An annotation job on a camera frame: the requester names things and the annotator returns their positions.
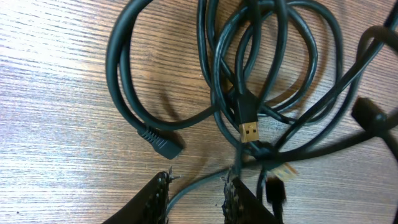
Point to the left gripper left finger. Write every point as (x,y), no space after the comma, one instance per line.
(149,205)

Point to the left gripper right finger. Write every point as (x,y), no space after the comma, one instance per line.
(241,206)

